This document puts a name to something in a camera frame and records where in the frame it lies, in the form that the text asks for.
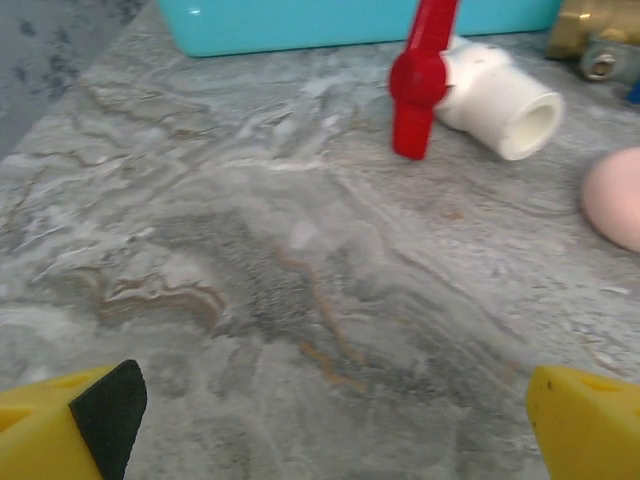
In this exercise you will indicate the pink round sponge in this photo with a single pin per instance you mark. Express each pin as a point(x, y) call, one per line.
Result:
point(617, 200)

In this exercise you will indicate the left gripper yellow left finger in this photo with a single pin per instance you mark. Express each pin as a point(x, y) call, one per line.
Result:
point(50, 435)

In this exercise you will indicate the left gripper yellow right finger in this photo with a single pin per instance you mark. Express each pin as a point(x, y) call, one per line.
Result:
point(590, 430)

